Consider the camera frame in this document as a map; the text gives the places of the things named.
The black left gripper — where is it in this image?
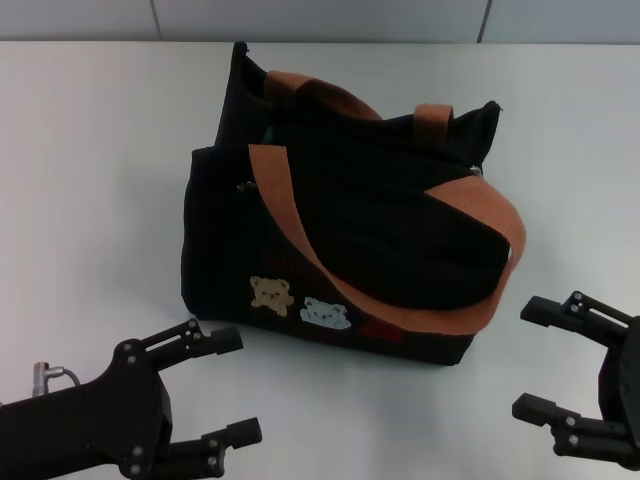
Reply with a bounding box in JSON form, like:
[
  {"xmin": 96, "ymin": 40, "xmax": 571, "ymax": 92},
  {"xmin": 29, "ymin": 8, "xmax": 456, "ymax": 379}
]
[{"xmin": 0, "ymin": 318, "xmax": 264, "ymax": 480}]

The black food bag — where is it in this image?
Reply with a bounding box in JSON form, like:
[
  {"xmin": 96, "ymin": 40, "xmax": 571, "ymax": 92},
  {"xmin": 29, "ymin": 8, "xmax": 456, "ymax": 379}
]
[{"xmin": 180, "ymin": 40, "xmax": 529, "ymax": 369}]

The white backdrop board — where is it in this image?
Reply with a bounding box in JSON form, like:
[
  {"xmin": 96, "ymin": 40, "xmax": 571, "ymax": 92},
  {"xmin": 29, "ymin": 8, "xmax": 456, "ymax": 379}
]
[{"xmin": 0, "ymin": 0, "xmax": 640, "ymax": 46}]

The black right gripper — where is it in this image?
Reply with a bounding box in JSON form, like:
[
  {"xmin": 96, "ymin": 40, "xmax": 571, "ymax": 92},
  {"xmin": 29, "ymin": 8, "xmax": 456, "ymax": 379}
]
[{"xmin": 511, "ymin": 290, "xmax": 640, "ymax": 472}]

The left gripper cable, metal plug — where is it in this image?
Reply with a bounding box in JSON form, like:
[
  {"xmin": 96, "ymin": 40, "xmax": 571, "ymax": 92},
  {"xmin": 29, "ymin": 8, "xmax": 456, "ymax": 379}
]
[{"xmin": 31, "ymin": 363, "xmax": 82, "ymax": 400}]

